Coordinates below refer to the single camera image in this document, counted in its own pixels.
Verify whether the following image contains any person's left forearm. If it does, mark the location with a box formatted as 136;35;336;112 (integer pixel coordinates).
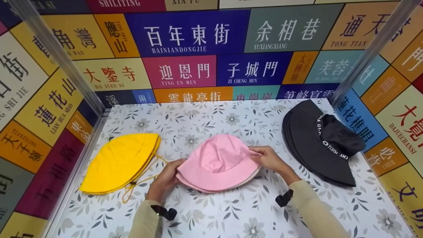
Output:
128;199;163;238

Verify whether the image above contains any black bucket hat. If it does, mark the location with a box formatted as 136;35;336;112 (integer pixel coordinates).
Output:
282;99;366;187

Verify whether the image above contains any person's right forearm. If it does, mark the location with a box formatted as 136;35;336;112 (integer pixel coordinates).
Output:
288;179;351;238

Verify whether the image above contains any yellow bucket hat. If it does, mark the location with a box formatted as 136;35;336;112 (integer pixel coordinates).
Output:
79;133;168;204

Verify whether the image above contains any pink bucket hat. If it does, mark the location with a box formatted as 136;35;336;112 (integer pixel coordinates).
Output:
175;134;262;193

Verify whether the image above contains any black wrist band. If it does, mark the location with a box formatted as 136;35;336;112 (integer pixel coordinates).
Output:
275;189;294;208
151;205;178;221

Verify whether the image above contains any person's right hand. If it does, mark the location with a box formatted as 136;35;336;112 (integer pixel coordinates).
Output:
249;146;301;185

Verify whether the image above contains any person's left hand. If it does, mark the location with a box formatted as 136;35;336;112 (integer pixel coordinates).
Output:
146;158;188;203

